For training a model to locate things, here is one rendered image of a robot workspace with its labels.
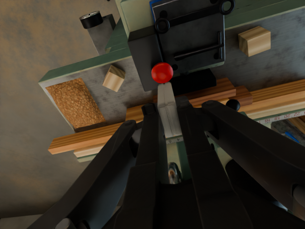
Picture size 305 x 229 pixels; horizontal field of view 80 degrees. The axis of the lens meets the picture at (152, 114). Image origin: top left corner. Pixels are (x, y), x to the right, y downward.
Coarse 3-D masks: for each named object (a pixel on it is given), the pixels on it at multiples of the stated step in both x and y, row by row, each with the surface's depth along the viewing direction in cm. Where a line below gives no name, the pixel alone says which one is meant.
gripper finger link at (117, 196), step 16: (128, 128) 13; (112, 144) 12; (128, 144) 12; (96, 160) 10; (112, 160) 10; (128, 160) 12; (80, 176) 9; (96, 176) 9; (112, 176) 10; (80, 192) 8; (96, 192) 9; (112, 192) 10; (64, 208) 8; (80, 208) 8; (96, 208) 9; (112, 208) 10; (32, 224) 7; (48, 224) 7; (96, 224) 9
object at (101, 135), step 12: (288, 84) 41; (300, 84) 40; (264, 96) 40; (276, 96) 39; (288, 96) 38; (300, 96) 39; (240, 108) 40; (252, 108) 40; (84, 132) 47; (96, 132) 46; (108, 132) 45; (60, 144) 46; (72, 144) 45; (84, 144) 45
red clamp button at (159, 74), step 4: (156, 64) 25; (160, 64) 24; (164, 64) 24; (168, 64) 25; (152, 68) 25; (156, 68) 25; (160, 68) 25; (164, 68) 25; (168, 68) 25; (152, 72) 25; (156, 72) 25; (160, 72) 25; (164, 72) 25; (168, 72) 25; (172, 72) 25; (152, 76) 25; (156, 76) 25; (160, 76) 25; (164, 76) 25; (168, 76) 25; (156, 80) 26; (160, 80) 26; (164, 80) 26; (168, 80) 26
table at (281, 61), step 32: (288, 0) 36; (128, 32) 36; (288, 32) 34; (96, 64) 37; (128, 64) 37; (224, 64) 38; (256, 64) 38; (288, 64) 38; (96, 96) 41; (128, 96) 42
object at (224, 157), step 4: (240, 112) 32; (244, 112) 32; (208, 136) 33; (208, 140) 36; (212, 140) 30; (212, 144) 30; (216, 144) 29; (212, 148) 30; (216, 148) 29; (220, 148) 28; (216, 152) 29; (220, 152) 29; (224, 152) 29; (220, 156) 29; (224, 156) 29; (228, 156) 29; (220, 160) 30; (224, 160) 30; (228, 160) 30; (224, 164) 31; (224, 168) 31
